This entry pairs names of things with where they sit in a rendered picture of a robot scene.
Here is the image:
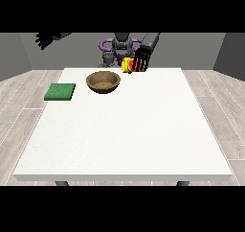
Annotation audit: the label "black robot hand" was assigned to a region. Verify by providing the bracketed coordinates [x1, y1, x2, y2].
[34, 33, 62, 51]
[132, 46, 151, 73]

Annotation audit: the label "yellow cup with melon print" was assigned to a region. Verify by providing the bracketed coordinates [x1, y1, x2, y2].
[122, 57, 136, 75]

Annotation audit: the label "brown wooden bowl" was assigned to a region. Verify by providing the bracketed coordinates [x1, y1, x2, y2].
[85, 70, 122, 95]

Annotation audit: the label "green square pad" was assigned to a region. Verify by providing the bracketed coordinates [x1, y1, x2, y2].
[43, 82, 77, 102]

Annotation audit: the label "grey robot trunk purple rings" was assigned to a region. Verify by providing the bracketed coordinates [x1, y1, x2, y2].
[97, 33, 144, 69]

